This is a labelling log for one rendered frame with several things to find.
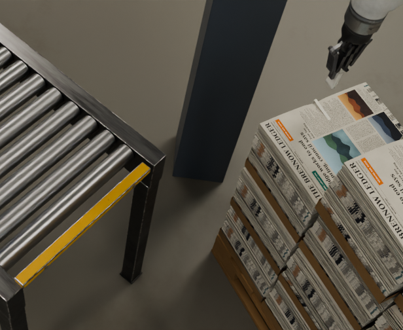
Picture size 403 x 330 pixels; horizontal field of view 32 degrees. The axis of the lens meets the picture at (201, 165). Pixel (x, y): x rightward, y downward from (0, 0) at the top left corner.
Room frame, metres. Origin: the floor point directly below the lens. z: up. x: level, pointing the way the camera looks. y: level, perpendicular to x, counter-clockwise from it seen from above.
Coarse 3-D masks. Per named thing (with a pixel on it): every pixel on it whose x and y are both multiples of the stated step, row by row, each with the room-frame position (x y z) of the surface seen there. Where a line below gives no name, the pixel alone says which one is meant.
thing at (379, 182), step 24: (360, 168) 0.94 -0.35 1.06; (384, 168) 0.96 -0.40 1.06; (336, 192) 0.93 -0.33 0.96; (360, 192) 0.89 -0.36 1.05; (384, 192) 0.89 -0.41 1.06; (336, 216) 0.91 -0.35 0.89; (360, 216) 0.87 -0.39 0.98; (384, 216) 0.84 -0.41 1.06; (360, 240) 0.84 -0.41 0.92; (384, 240) 0.80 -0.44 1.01; (384, 264) 0.79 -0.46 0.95; (384, 288) 0.76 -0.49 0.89
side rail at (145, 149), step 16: (0, 32) 1.23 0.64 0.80; (16, 48) 1.19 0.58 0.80; (32, 48) 1.21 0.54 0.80; (32, 64) 1.16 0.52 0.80; (48, 64) 1.17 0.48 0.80; (48, 80) 1.12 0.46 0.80; (64, 80) 1.14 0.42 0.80; (64, 96) 1.09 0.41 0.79; (80, 96) 1.10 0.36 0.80; (80, 112) 1.07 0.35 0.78; (96, 112) 1.07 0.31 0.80; (112, 112) 1.08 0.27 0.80; (112, 128) 1.03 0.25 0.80; (128, 128) 1.04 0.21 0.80; (128, 144) 1.00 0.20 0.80; (144, 144) 1.01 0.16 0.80; (144, 160) 0.97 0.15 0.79; (160, 160) 0.98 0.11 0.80; (160, 176) 0.99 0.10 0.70
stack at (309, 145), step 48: (336, 96) 1.33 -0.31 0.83; (288, 144) 1.12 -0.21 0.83; (336, 144) 1.17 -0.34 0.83; (384, 144) 1.21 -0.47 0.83; (240, 192) 1.14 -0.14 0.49; (288, 192) 1.03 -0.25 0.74; (240, 240) 1.10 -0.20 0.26; (288, 240) 0.98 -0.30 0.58; (336, 240) 0.90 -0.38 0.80; (240, 288) 1.04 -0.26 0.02; (336, 288) 0.84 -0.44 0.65
